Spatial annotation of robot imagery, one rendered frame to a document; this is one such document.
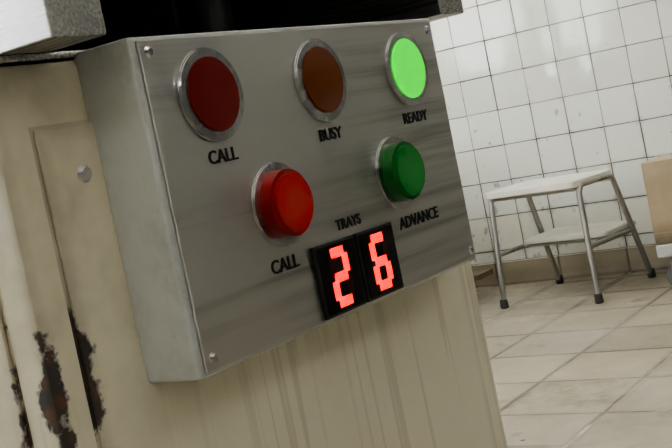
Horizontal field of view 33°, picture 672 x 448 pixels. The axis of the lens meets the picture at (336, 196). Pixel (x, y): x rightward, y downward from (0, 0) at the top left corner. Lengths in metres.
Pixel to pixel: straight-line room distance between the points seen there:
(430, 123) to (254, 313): 0.19
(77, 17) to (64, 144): 0.05
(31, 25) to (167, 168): 0.08
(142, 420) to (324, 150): 0.15
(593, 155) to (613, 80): 0.32
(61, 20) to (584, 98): 4.40
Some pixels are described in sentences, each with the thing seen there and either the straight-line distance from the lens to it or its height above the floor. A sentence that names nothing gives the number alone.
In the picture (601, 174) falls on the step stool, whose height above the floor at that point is 0.44.
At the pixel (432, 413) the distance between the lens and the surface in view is 0.66.
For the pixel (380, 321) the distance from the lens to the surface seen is 0.62.
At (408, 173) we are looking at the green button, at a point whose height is 0.76.
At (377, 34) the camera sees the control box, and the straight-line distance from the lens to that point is 0.60.
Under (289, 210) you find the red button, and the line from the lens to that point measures 0.50.
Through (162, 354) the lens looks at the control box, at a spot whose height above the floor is 0.71.
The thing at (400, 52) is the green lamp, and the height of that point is 0.82.
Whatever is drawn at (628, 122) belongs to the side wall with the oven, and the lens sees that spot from 4.73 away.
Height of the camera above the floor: 0.79
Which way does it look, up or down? 3 degrees down
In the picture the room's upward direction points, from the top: 12 degrees counter-clockwise
